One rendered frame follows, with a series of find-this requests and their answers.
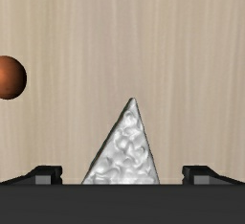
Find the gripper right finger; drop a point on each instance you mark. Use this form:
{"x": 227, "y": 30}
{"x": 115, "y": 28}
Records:
{"x": 199, "y": 174}

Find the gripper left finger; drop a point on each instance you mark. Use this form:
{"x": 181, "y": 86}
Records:
{"x": 44, "y": 174}

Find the white cake wedge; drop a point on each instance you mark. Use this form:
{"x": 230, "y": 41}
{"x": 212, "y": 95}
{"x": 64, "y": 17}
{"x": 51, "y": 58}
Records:
{"x": 126, "y": 154}

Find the orange round fruit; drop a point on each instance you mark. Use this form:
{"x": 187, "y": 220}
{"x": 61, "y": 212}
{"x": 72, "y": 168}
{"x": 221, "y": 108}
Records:
{"x": 9, "y": 77}

